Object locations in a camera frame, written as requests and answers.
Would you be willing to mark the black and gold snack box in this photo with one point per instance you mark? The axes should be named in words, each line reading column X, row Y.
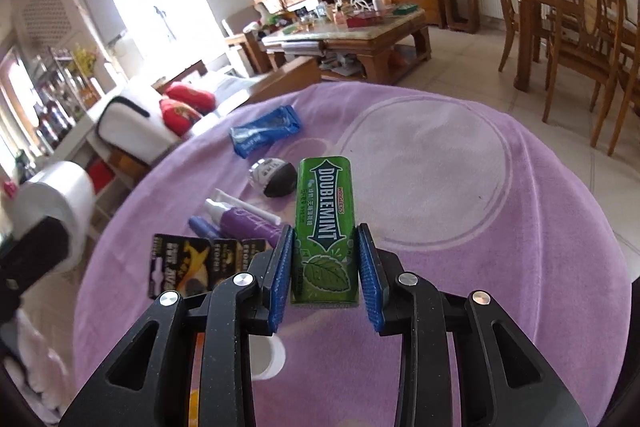
column 190, row 262

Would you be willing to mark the wooden television cabinet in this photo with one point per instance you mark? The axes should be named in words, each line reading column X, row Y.
column 425, row 4

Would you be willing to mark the shelf with bottles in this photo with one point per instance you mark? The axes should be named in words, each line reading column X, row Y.
column 55, row 107

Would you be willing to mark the green tray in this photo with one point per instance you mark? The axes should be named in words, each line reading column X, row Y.
column 405, row 9

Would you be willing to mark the wooden coffee table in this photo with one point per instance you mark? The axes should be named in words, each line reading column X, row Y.
column 360, row 39

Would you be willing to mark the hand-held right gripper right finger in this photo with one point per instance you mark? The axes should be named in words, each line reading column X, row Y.
column 367, row 277

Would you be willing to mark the small blue purple tube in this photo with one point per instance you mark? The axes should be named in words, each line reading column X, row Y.
column 202, row 227

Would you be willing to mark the white round cap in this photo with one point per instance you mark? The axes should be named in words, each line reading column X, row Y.
column 272, row 357

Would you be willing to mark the purple tube with white cap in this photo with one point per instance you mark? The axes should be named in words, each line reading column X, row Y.
column 245, row 224

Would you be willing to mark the wooden armchair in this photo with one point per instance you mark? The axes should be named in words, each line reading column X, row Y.
column 245, row 37

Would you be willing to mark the person's left forearm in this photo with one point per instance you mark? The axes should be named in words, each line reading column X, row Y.
column 35, row 372

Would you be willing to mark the white cushion with black trim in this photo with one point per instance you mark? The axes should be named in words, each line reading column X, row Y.
column 130, row 127

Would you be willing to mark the silver black crumpled wrapper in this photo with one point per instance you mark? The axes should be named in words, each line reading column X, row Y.
column 272, row 177

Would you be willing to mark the blue packet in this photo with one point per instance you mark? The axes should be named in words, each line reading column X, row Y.
column 265, row 129

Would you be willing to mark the green gum box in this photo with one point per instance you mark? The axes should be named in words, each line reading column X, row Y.
column 325, row 227

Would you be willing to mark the orange yellow packet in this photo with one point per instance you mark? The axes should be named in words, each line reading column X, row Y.
column 197, row 347

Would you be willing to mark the wooden dining chair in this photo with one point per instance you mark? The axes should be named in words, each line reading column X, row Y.
column 625, row 72
column 582, row 47
column 505, row 7

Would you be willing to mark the wooden sofa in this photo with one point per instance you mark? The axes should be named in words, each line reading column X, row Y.
column 260, row 84

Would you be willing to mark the red cushion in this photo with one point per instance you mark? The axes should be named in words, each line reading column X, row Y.
column 192, row 97
column 179, row 117

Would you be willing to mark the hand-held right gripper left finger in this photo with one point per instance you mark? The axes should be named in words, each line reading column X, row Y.
column 281, row 277

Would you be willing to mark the yellow flowers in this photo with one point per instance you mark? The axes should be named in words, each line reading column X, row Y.
column 85, row 59

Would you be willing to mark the red box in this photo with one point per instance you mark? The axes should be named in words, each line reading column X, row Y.
column 364, row 21

